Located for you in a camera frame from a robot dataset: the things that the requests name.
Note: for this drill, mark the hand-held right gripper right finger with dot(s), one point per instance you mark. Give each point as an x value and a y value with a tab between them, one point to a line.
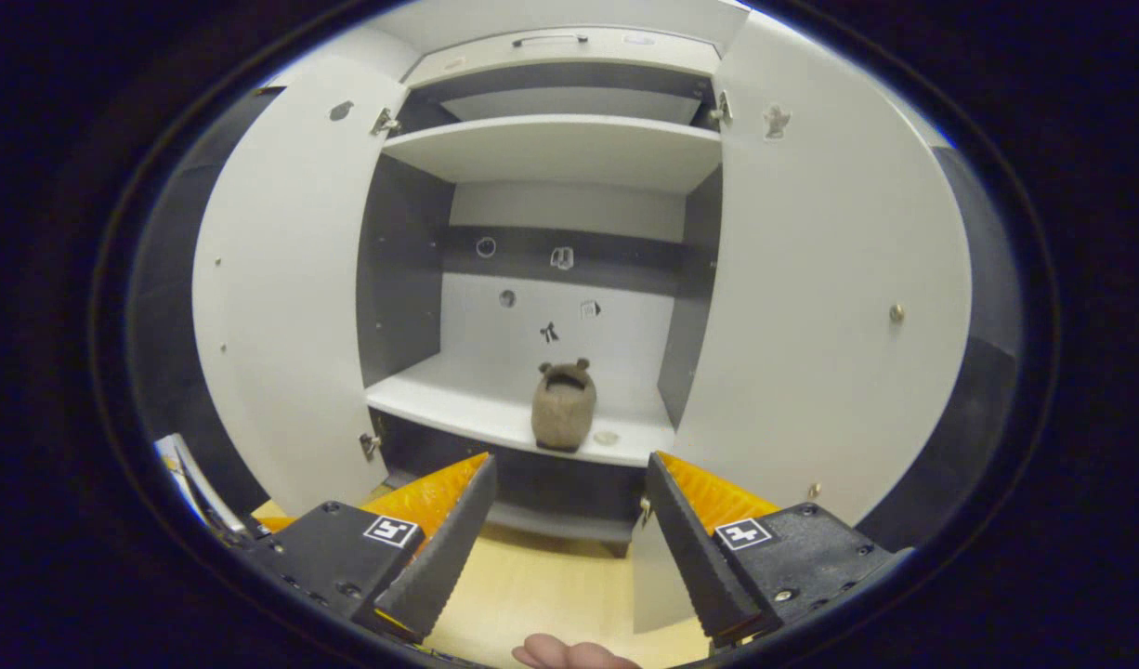
695	557

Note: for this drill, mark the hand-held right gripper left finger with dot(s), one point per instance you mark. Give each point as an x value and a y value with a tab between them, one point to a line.
449	548

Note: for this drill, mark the white grey shoe cabinet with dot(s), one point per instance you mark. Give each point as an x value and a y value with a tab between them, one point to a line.
495	400

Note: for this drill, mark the brown fuzzy shoe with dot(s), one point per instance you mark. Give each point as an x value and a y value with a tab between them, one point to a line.
563	409

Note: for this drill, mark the white shoe cabinet door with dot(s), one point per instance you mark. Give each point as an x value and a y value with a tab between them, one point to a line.
291	279
811	307

